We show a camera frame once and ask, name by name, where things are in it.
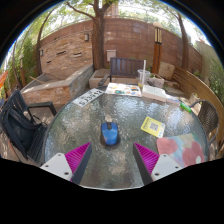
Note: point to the blue computer mouse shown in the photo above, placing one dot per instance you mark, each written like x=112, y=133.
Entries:
x=110, y=133

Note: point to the beige stone slab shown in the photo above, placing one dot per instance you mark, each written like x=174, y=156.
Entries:
x=166, y=70

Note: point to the clear plastic cup with straw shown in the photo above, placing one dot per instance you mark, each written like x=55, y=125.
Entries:
x=143, y=78

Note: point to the slender tree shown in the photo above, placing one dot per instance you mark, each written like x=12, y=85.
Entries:
x=184, y=46

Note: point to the colourful magazine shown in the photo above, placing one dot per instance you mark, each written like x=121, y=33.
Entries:
x=123, y=89

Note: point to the curved wooden bench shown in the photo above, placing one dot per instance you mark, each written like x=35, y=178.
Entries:
x=196, y=86

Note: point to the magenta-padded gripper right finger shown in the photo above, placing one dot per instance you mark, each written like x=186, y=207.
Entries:
x=148, y=160

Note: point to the dark wicker chair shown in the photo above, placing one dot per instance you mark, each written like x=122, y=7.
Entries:
x=208, y=116

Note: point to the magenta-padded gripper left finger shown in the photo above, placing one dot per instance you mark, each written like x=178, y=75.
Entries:
x=76, y=160

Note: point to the black plastic chair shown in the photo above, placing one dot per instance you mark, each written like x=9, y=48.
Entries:
x=18, y=130

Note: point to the white wall box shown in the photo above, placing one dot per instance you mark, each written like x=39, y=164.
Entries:
x=111, y=55

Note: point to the floral print mouse pad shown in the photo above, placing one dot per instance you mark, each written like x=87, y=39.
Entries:
x=183, y=148

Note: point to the dark wooden slatted chair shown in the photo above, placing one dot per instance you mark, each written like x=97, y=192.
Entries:
x=126, y=66

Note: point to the orange cloth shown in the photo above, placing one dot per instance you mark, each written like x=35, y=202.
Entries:
x=2, y=80

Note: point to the black wall lamp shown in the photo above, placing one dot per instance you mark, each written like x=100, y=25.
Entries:
x=86, y=37

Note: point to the green tube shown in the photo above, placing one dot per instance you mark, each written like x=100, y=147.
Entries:
x=185, y=107

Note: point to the yellow card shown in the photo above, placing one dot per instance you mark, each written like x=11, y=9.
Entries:
x=153, y=126

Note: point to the thick forked tree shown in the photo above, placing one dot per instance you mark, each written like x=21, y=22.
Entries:
x=98, y=40

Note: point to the wooden lamp post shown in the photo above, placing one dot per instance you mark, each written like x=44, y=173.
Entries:
x=156, y=53

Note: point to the small striped booklet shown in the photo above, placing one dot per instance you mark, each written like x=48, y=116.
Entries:
x=173, y=99

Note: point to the white open book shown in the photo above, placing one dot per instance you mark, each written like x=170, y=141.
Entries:
x=154, y=93

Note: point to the white number plate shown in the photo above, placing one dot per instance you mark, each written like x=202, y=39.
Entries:
x=88, y=97

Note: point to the small wall lamp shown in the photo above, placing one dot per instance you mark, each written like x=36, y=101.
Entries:
x=41, y=52

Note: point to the brick garden counter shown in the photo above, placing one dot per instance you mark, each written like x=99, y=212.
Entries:
x=56, y=93

